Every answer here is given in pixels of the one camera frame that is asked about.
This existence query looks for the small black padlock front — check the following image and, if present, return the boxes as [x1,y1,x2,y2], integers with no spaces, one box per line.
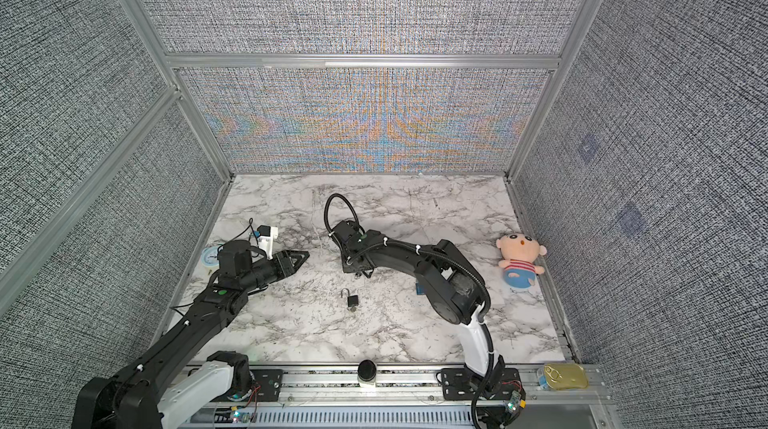
[340,288,360,313]

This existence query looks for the black corrugated cable conduit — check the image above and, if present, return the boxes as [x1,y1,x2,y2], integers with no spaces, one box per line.
[323,192,497,382]

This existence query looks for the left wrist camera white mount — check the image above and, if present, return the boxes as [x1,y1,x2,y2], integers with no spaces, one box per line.
[254,225,279,260]

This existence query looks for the black knob on rail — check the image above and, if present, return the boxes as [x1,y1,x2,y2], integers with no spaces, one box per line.
[357,359,377,387]

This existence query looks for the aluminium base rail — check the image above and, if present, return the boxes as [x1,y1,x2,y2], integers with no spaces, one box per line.
[161,352,613,428]

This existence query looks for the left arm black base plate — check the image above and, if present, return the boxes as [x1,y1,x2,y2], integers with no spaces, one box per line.
[225,369,284,405]

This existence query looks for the gold sardine tin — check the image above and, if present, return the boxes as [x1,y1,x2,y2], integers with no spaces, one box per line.
[537,363,589,391]

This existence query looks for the pink plush doll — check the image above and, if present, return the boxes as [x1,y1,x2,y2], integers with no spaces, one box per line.
[496,233,548,291]

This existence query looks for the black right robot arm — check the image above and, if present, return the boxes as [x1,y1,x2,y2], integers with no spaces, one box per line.
[328,220,496,377]

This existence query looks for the small blue alarm clock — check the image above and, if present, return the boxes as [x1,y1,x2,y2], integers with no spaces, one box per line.
[200,246,219,270]

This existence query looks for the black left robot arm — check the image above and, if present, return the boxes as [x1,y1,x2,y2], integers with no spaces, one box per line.
[72,239,310,428]

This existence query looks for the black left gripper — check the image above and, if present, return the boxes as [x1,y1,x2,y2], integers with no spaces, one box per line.
[242,250,310,294]

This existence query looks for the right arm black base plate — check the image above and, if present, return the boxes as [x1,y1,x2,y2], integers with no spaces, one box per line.
[436,367,524,401]

